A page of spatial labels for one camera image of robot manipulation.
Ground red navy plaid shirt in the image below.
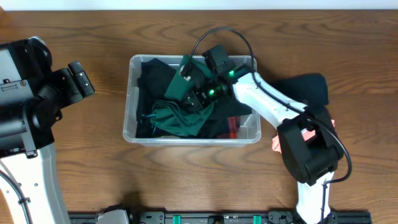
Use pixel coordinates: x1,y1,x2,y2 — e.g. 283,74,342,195
227,116,241,139

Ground green garment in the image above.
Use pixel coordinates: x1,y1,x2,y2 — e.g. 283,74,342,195
136,55,215,138

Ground pink garment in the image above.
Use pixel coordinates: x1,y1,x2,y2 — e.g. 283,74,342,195
271,119,336,154

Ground black mounting rail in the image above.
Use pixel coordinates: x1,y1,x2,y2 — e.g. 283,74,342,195
68,210,373,224

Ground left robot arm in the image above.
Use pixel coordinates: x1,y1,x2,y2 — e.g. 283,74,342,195
1,37,95,223

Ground black garment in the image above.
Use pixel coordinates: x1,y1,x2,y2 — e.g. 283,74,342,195
135,55,252,139

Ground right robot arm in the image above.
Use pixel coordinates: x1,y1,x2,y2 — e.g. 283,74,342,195
189,45,350,223

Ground dark navy garment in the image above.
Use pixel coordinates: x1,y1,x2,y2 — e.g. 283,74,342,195
272,73,329,106

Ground clear plastic storage container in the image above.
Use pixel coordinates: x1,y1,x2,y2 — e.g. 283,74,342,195
123,54,262,147

